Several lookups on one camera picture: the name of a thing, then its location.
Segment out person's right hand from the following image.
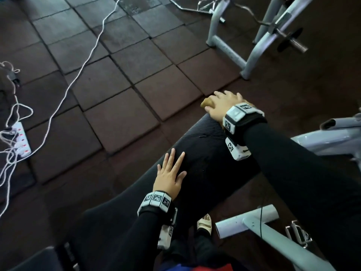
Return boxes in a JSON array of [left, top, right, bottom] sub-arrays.
[[204, 90, 256, 130]]

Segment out person's left hand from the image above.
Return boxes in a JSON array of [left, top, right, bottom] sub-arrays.
[[153, 148, 188, 201]]

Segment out brown cleaning cloth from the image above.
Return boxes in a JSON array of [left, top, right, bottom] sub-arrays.
[[200, 96, 216, 110]]

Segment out ribbed black bench backrest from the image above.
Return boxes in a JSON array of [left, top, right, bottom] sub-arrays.
[[70, 114, 261, 271]]

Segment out person's left forearm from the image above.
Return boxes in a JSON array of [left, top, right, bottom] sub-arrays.
[[107, 211, 167, 271]]

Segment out person's right forearm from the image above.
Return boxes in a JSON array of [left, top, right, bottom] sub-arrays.
[[244, 122, 361, 271]]

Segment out person's colourful garment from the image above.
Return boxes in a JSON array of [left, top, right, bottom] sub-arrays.
[[159, 261, 235, 271]]

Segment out right marker wristband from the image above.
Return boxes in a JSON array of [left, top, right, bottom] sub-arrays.
[[223, 102, 268, 146]]

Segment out marker wristband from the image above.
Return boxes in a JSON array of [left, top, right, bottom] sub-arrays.
[[223, 102, 268, 146], [137, 190, 177, 223]]

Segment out left marker wristband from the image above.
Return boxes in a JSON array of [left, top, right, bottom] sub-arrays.
[[137, 190, 177, 223]]

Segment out pale grey plate machine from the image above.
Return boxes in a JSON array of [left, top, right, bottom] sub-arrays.
[[206, 0, 316, 81]]

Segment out small black weight plate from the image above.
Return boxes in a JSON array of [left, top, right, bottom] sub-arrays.
[[276, 26, 309, 53]]

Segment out chrome trap bar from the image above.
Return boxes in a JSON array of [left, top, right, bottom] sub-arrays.
[[168, 0, 226, 23]]

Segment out white power strip red switches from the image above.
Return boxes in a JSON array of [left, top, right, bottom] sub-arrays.
[[11, 122, 32, 158]]

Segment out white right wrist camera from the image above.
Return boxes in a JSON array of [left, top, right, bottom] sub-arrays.
[[225, 137, 252, 161]]

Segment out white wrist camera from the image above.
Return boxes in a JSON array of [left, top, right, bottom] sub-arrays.
[[225, 137, 252, 161], [157, 209, 178, 250]]

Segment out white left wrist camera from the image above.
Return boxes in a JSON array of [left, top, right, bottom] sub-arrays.
[[157, 209, 178, 250]]

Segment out pale grey cable machine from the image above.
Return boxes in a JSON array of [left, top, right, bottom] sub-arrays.
[[215, 204, 336, 271]]

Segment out thin black camera cable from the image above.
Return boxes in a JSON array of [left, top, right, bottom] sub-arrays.
[[259, 194, 264, 240]]

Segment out pale grey curved machine frame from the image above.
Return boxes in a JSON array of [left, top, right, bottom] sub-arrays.
[[290, 108, 361, 172]]

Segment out small chrome loop handle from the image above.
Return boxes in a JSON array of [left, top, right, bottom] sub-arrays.
[[285, 220, 313, 249]]

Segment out long white cord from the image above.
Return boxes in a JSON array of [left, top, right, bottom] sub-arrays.
[[0, 0, 122, 219]]

